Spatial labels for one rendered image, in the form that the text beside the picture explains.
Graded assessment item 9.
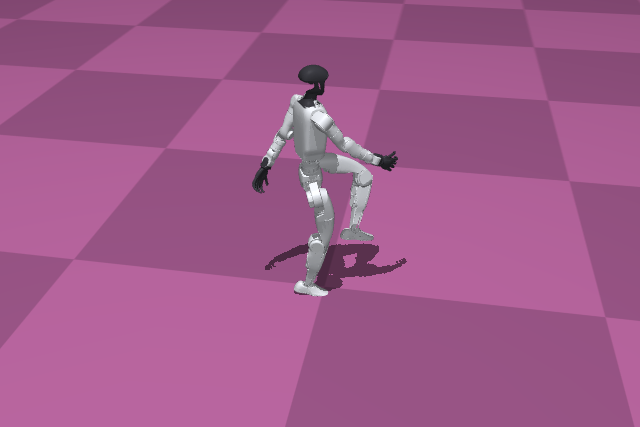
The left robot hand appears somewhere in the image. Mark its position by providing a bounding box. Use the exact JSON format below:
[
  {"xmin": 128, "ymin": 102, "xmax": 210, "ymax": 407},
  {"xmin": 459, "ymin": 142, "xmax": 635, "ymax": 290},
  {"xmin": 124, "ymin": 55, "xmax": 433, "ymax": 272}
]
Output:
[{"xmin": 252, "ymin": 157, "xmax": 272, "ymax": 193}]

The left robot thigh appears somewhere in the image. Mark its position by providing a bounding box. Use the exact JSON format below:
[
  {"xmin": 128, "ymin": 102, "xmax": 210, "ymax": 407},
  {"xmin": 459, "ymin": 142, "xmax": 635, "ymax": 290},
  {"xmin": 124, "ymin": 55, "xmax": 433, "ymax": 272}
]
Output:
[{"xmin": 319, "ymin": 153, "xmax": 372, "ymax": 186}]

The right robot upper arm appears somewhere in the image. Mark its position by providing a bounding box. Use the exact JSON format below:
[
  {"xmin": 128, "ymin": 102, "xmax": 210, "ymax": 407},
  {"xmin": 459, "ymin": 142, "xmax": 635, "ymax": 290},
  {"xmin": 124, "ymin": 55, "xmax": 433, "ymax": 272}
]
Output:
[{"xmin": 311, "ymin": 111, "xmax": 356, "ymax": 153}]

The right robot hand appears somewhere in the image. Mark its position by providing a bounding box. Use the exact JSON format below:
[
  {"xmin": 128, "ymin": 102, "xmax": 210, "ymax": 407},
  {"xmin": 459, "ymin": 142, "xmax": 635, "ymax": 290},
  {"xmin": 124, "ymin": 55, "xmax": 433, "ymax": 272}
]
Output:
[{"xmin": 372, "ymin": 151, "xmax": 398, "ymax": 171}]

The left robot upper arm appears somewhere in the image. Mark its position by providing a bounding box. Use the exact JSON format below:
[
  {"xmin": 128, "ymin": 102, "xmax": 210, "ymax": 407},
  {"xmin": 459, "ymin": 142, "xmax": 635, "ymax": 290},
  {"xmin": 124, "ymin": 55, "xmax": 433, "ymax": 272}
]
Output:
[{"xmin": 279, "ymin": 94, "xmax": 302, "ymax": 140}]

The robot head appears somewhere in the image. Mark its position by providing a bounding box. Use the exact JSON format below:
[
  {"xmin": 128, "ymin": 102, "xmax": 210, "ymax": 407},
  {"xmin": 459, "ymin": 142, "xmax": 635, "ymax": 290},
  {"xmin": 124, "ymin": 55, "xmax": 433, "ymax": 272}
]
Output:
[{"xmin": 298, "ymin": 65, "xmax": 328, "ymax": 108}]

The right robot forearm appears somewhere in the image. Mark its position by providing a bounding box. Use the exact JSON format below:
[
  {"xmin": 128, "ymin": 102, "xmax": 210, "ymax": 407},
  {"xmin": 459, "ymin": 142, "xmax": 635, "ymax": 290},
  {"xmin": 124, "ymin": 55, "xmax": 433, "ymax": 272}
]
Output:
[{"xmin": 345, "ymin": 140, "xmax": 381, "ymax": 165}]

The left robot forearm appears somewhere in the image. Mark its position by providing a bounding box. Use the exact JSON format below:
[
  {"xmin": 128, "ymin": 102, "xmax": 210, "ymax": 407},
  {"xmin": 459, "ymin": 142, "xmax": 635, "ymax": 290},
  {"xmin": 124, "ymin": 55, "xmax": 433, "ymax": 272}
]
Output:
[{"xmin": 262, "ymin": 128, "xmax": 286, "ymax": 167}]

